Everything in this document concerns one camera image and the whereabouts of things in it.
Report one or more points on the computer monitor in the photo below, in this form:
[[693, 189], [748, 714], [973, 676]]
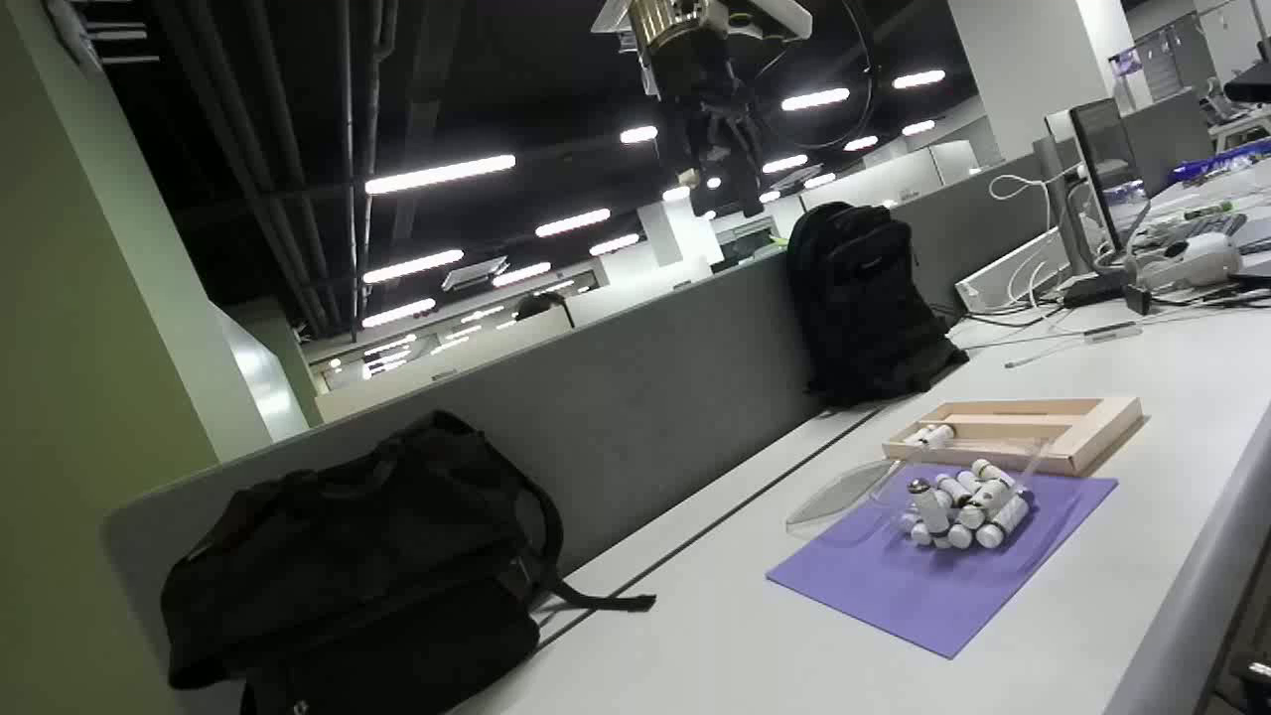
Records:
[[1105, 161]]

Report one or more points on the white keyboard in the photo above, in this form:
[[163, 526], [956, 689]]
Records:
[[1013, 275]]

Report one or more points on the long ceiling light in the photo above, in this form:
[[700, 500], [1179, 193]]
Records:
[[438, 173]]

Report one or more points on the white handheld device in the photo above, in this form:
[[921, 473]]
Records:
[[1187, 259]]

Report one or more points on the cluster of small grey objects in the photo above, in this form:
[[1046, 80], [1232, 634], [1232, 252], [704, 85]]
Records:
[[1034, 468]]

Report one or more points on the black backpack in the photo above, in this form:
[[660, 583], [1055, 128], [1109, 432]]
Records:
[[859, 304]]

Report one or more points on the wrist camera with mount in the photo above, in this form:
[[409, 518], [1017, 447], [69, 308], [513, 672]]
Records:
[[674, 27]]

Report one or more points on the black duffel bag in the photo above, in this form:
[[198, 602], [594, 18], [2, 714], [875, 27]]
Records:
[[384, 570]]

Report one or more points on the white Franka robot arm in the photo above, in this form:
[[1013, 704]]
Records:
[[778, 18]]

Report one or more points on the wooden tray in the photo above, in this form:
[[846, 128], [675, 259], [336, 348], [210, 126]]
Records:
[[1046, 432]]

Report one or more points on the grey desk divider panel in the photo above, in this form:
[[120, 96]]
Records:
[[638, 400]]

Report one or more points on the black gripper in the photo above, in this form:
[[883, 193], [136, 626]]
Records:
[[700, 85]]

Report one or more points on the purple mat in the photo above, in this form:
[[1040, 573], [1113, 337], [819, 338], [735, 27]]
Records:
[[916, 598]]

